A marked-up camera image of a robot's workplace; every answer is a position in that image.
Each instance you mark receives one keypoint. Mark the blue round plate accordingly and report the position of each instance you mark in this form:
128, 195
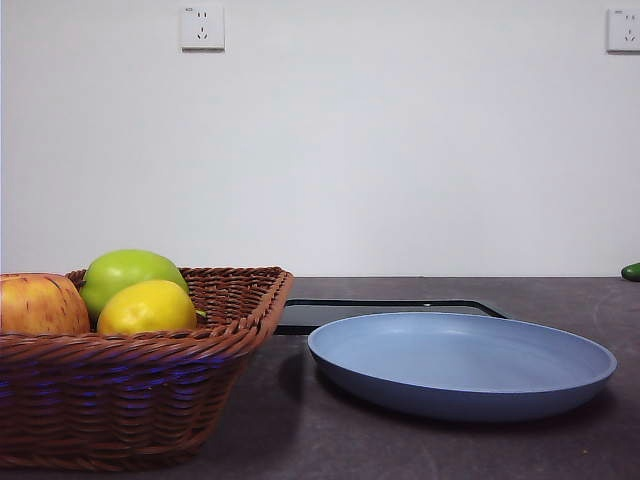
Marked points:
450, 360

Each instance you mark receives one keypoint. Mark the yellow lemon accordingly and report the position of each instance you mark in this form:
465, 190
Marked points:
145, 310

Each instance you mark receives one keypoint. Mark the brown wicker basket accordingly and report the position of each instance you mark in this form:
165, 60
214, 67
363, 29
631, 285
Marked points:
125, 390

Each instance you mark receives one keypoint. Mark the white wall socket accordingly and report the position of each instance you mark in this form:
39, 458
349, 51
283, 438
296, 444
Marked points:
625, 30
202, 27

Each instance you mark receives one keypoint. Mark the red yellow apple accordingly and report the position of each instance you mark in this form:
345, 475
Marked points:
40, 305

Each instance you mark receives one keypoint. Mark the green apple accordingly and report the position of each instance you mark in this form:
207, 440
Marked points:
125, 270

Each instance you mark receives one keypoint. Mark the green cucumber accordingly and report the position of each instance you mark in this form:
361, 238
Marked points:
632, 271

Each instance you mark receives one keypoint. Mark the black flat tray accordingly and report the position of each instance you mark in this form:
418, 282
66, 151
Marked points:
320, 312

